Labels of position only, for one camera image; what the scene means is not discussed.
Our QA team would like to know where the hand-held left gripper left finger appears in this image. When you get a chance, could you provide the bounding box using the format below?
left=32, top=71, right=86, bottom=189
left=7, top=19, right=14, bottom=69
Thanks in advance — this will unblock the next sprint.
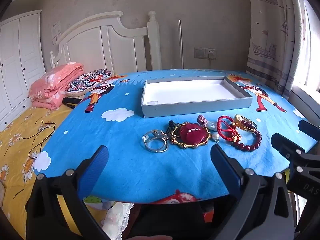
left=25, top=144, right=109, bottom=240

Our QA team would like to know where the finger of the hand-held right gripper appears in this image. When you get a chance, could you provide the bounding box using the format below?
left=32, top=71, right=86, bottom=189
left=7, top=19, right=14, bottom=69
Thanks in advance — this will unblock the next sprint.
left=271, top=132, right=307, bottom=167
left=298, top=120, right=320, bottom=141

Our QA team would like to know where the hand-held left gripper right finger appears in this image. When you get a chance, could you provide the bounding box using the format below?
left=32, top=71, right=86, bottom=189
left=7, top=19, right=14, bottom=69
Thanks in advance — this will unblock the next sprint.
left=210, top=144, right=297, bottom=240

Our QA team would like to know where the dark red bead bracelet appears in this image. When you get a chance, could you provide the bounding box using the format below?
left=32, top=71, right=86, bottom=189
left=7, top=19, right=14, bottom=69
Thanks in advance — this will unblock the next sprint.
left=234, top=120, right=262, bottom=151

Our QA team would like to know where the gold bangle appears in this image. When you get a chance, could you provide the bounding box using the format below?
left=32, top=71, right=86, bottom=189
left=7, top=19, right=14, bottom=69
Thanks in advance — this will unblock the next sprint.
left=234, top=114, right=258, bottom=133

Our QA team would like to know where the red cord bracelet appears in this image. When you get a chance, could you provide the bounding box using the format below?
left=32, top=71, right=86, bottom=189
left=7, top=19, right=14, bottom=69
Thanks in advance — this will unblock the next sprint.
left=217, top=115, right=242, bottom=143

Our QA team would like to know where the red round pendant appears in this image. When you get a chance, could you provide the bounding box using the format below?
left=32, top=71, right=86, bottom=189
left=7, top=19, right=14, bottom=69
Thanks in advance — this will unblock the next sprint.
left=179, top=124, right=206, bottom=144

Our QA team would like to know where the pink cord jade pendant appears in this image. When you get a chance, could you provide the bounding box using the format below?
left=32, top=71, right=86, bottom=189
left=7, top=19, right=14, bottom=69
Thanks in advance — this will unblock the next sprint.
left=197, top=115, right=218, bottom=131

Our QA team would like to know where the gold bamboo link bracelet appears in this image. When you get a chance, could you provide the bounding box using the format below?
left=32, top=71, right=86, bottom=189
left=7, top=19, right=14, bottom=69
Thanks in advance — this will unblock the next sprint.
left=170, top=122, right=213, bottom=149

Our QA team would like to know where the silver bangle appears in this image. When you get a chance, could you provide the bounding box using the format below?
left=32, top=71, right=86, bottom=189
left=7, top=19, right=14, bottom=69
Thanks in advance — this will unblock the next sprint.
left=146, top=137, right=169, bottom=153
left=143, top=129, right=169, bottom=146

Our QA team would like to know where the black cord gold pendant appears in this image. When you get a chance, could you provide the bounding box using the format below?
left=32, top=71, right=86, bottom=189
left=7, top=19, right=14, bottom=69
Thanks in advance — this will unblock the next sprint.
left=167, top=120, right=178, bottom=143

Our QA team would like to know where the grey cardboard box tray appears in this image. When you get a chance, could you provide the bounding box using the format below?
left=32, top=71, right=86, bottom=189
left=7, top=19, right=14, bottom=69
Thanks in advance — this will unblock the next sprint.
left=141, top=76, right=253, bottom=118

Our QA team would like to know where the blue cartoon printed tablecloth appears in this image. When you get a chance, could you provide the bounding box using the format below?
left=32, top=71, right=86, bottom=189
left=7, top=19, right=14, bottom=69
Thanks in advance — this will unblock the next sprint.
left=34, top=69, right=318, bottom=204

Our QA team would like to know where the white lace cloth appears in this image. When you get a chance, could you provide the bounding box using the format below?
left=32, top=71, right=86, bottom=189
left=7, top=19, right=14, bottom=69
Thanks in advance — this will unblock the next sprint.
left=100, top=201, right=134, bottom=240

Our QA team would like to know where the yellow floral bed sheet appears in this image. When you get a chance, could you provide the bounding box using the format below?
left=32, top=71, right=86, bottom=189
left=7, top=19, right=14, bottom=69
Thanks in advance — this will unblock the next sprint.
left=0, top=104, right=83, bottom=240

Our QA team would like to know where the patterned round pillow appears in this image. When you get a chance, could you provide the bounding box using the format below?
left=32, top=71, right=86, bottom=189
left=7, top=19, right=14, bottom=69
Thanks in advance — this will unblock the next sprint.
left=65, top=69, right=112, bottom=97

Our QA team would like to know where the pink folded quilt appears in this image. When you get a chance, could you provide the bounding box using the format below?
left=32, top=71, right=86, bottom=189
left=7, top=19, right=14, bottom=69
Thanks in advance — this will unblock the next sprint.
left=28, top=62, right=85, bottom=110

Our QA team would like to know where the ship printed curtain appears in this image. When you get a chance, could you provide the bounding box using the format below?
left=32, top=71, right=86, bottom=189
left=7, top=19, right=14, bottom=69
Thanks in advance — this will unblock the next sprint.
left=246, top=0, right=320, bottom=97

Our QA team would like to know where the white wooden headboard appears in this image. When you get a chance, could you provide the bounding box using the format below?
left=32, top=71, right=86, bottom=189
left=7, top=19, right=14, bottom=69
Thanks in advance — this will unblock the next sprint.
left=49, top=10, right=162, bottom=75

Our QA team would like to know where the metal pole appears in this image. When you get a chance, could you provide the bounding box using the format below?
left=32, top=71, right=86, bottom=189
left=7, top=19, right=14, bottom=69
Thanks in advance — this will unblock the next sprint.
left=177, top=19, right=184, bottom=69

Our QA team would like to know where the white wardrobe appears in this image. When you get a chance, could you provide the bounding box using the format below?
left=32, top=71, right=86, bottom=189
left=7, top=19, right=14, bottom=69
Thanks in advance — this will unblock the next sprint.
left=0, top=9, right=47, bottom=132

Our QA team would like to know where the black cord necklace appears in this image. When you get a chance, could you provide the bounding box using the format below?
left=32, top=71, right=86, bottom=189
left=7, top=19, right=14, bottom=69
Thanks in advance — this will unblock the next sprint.
left=29, top=120, right=56, bottom=159

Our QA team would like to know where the black strap object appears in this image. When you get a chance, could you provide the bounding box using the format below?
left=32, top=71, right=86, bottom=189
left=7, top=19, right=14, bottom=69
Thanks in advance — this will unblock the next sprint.
left=62, top=97, right=83, bottom=110

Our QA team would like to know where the wall socket panel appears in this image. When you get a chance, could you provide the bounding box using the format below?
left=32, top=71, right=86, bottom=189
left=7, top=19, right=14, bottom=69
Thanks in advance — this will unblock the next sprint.
left=194, top=47, right=217, bottom=60

